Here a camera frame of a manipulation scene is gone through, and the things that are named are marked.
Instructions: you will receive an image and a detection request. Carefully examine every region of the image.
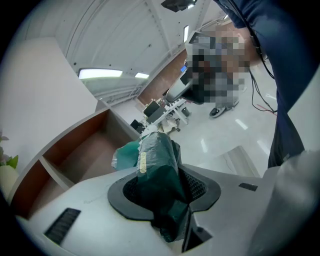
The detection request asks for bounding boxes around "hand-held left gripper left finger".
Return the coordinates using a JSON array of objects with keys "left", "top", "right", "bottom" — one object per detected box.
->
[{"left": 14, "top": 167, "right": 183, "bottom": 256}]

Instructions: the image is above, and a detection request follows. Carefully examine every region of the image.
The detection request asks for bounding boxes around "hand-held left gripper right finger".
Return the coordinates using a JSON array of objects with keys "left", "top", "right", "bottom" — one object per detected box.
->
[{"left": 174, "top": 163, "right": 267, "bottom": 256}]

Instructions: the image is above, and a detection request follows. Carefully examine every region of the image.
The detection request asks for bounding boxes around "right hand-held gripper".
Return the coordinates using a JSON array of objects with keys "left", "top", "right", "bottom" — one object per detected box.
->
[{"left": 164, "top": 30, "right": 221, "bottom": 103}]

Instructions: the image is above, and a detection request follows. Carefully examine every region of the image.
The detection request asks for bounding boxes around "green white package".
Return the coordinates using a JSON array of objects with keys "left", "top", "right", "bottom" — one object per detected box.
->
[{"left": 111, "top": 131, "right": 192, "bottom": 244}]

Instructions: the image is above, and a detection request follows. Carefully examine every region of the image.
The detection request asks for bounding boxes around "white work table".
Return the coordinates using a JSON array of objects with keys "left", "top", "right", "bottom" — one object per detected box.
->
[{"left": 129, "top": 96, "right": 191, "bottom": 134}]

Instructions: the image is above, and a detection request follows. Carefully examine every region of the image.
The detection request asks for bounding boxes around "grey wooden shelf desk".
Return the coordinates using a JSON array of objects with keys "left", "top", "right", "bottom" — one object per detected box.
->
[{"left": 6, "top": 99, "right": 262, "bottom": 221}]

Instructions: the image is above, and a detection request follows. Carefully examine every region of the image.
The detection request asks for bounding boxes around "person's dark shoe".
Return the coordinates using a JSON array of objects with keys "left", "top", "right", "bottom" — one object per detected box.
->
[{"left": 209, "top": 106, "right": 227, "bottom": 118}]

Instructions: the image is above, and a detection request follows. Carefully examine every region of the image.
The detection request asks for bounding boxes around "person's grey trouser leg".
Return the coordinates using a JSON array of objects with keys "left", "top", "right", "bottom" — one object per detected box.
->
[{"left": 216, "top": 98, "right": 241, "bottom": 112}]

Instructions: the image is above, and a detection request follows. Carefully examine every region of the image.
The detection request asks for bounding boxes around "black ceiling fixture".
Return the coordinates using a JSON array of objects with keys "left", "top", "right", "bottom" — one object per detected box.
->
[{"left": 160, "top": 0, "right": 199, "bottom": 13}]

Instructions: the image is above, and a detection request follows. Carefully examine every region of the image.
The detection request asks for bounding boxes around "cream pot with pink flowers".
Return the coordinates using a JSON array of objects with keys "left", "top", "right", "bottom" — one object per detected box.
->
[{"left": 0, "top": 128, "right": 20, "bottom": 201}]

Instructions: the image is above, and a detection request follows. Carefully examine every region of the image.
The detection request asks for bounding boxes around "person in dark blue jacket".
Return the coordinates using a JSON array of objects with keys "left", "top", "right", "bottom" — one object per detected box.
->
[{"left": 214, "top": 0, "right": 320, "bottom": 169}]

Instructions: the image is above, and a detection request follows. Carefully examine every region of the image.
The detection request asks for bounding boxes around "black hanging cable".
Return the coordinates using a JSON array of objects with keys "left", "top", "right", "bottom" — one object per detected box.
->
[{"left": 248, "top": 24, "right": 279, "bottom": 114}]

